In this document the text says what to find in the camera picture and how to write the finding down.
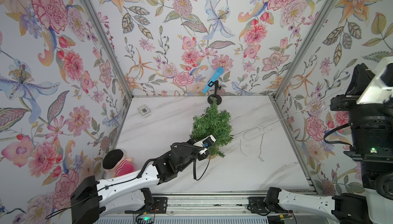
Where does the clear string light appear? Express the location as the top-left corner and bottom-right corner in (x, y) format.
(196, 82), (351, 162)

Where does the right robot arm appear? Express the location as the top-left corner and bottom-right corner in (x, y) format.
(264, 57), (393, 224)

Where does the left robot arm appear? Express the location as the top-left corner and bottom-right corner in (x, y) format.
(45, 136), (216, 224)

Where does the small green christmas tree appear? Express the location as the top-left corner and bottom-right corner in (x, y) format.
(190, 97), (233, 158)

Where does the black microphone stand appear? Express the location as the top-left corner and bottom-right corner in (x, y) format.
(207, 80), (222, 105)

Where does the white battery box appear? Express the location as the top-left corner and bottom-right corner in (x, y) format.
(137, 105), (152, 118)

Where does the pink black toy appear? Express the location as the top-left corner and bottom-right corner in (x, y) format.
(102, 149), (135, 178)

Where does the aluminium corner frame post right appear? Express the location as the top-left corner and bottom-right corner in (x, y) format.
(274, 0), (337, 98)

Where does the aluminium corner frame post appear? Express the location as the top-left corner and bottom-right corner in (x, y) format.
(274, 0), (337, 98)
(81, 0), (133, 100)

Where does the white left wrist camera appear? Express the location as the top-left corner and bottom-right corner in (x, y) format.
(194, 135), (216, 155)

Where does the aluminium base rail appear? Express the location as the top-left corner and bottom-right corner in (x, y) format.
(91, 191), (338, 224)

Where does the aluminium corner frame post left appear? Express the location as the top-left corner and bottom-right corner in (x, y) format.
(81, 0), (133, 100)

